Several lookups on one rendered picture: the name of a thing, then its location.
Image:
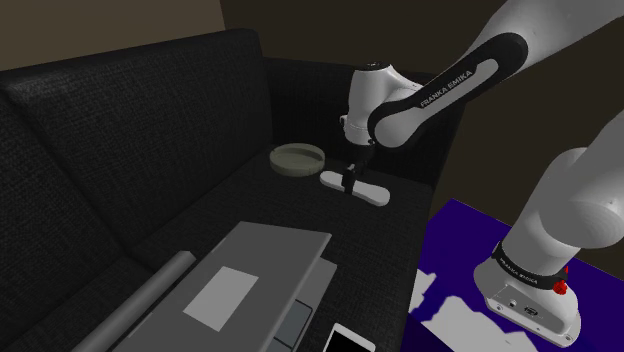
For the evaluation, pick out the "white phone with black screen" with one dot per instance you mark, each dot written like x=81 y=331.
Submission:
x=348 y=341

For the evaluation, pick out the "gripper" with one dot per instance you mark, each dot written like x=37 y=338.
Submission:
x=361 y=155

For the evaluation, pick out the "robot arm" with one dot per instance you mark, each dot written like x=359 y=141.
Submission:
x=546 y=222

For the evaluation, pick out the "white remote control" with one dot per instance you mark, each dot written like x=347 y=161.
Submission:
x=373 y=192

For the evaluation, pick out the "black fabric sofa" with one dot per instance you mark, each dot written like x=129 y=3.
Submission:
x=146 y=126

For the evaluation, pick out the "grey laptop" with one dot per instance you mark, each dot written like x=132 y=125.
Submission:
x=248 y=273

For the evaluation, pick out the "blue patterned robot stand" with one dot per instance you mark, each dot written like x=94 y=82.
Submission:
x=453 y=239

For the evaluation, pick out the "olive green round dish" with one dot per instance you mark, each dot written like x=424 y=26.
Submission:
x=297 y=158

